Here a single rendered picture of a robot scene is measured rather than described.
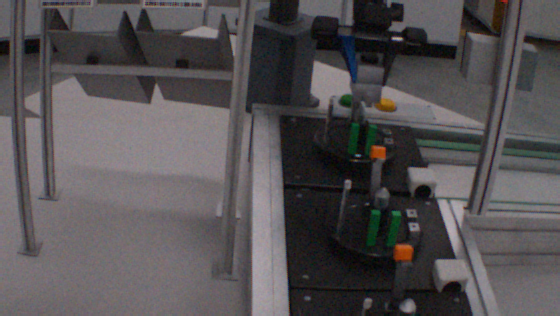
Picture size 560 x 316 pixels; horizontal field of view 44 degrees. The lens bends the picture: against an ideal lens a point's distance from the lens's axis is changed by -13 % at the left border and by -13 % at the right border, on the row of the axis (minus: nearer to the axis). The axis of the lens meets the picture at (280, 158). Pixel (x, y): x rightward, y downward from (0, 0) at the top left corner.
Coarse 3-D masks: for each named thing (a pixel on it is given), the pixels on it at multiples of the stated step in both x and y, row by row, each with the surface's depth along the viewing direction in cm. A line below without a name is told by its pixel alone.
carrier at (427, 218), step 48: (288, 192) 116; (336, 192) 117; (384, 192) 103; (288, 240) 105; (336, 240) 103; (384, 240) 103; (432, 240) 108; (288, 288) 98; (336, 288) 96; (384, 288) 97; (432, 288) 97
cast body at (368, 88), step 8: (360, 56) 121; (368, 56) 121; (376, 56) 121; (360, 64) 120; (368, 64) 120; (376, 64) 121; (360, 72) 120; (368, 72) 120; (376, 72) 120; (384, 72) 120; (360, 80) 121; (368, 80) 121; (376, 80) 121; (352, 88) 123; (360, 88) 121; (368, 88) 121; (376, 88) 121; (352, 96) 123; (360, 96) 121; (368, 96) 119; (376, 96) 121; (368, 104) 120
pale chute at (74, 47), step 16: (128, 16) 110; (48, 32) 109; (64, 32) 108; (80, 32) 108; (128, 32) 112; (64, 48) 114; (80, 48) 113; (96, 48) 113; (112, 48) 112; (128, 48) 114; (144, 64) 125; (80, 80) 128; (96, 80) 126; (112, 80) 125; (128, 80) 124; (144, 80) 127; (96, 96) 135; (112, 96) 133; (128, 96) 132; (144, 96) 130
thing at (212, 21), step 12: (264, 0) 426; (300, 0) 431; (312, 0) 432; (324, 0) 433; (336, 0) 434; (204, 12) 428; (216, 12) 425; (228, 12) 426; (300, 12) 434; (312, 12) 436; (324, 12) 437; (336, 12) 438; (204, 24) 429; (216, 24) 429; (228, 24) 430; (324, 48) 452; (336, 48) 453
